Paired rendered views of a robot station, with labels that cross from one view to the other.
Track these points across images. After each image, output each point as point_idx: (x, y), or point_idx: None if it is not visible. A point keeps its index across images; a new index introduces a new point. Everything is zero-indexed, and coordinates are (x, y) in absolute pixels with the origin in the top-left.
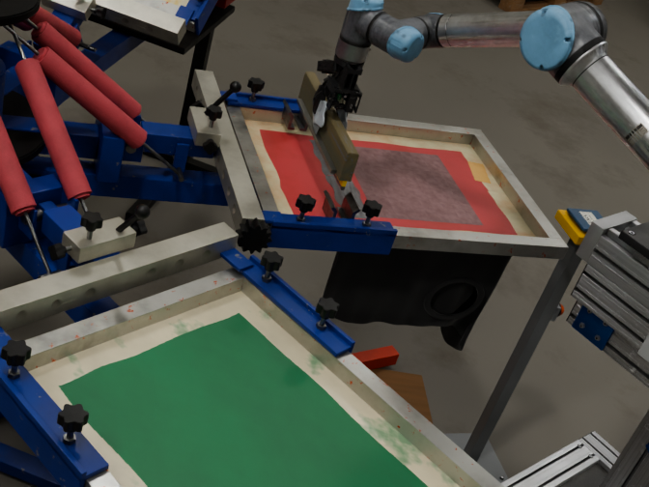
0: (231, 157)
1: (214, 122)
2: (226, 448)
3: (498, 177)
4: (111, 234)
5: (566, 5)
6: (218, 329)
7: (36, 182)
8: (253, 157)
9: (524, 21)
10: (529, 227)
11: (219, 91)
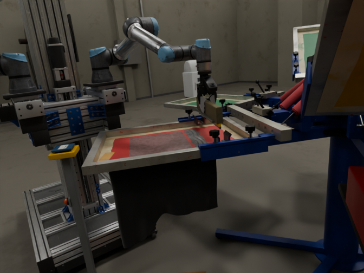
0: (245, 111)
1: (257, 106)
2: (224, 103)
3: (99, 151)
4: (265, 92)
5: (144, 17)
6: None
7: None
8: (238, 125)
9: (157, 24)
10: (104, 141)
11: (267, 124)
